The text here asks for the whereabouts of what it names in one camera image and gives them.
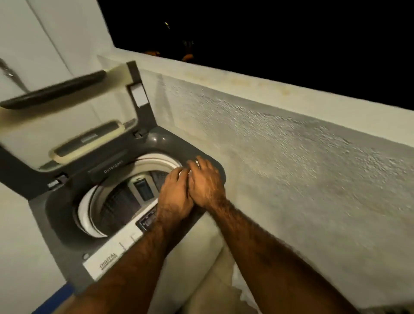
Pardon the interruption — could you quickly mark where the person's right hand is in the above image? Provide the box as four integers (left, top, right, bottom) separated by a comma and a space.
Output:
187, 156, 227, 211

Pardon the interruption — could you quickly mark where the person's left hand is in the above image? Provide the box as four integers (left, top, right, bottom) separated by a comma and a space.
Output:
157, 167, 195, 227

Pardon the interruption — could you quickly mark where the cream grey washing machine lid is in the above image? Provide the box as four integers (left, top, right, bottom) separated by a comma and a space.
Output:
0, 60, 158, 200

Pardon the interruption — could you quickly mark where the white washing machine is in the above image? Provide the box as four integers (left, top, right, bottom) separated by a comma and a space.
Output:
0, 60, 235, 314

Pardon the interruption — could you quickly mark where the person's right forearm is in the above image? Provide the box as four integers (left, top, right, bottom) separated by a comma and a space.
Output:
209, 200, 356, 314

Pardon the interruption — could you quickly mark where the person's left forearm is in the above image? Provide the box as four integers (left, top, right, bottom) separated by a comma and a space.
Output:
64, 220, 178, 314

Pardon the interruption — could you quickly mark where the white appliance with blue base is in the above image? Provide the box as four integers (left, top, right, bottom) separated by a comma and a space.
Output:
32, 283, 75, 314

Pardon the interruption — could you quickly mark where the metal wall latch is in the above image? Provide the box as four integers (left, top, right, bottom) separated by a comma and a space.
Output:
0, 58, 16, 79

